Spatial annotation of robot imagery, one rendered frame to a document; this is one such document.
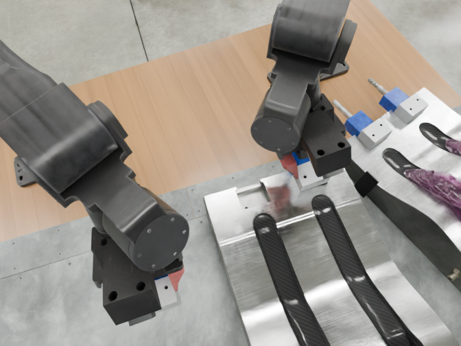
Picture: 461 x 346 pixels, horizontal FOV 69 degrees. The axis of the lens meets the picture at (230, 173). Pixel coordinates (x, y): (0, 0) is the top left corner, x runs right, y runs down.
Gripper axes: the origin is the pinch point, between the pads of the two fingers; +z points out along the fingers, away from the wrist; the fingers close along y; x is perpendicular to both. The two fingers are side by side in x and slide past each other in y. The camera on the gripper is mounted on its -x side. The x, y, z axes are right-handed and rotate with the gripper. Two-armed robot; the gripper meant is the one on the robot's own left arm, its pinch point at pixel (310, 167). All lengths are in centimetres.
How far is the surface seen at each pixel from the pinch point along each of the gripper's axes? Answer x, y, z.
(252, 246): -7.5, -13.5, 4.8
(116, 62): 153, -59, 39
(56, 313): -6, -50, 6
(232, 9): 180, 16, 47
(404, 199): -5.1, 14.5, 11.4
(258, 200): 1.3, -9.9, 5.4
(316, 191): -1.1, 0.2, 5.4
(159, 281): -12.7, -26.4, -3.8
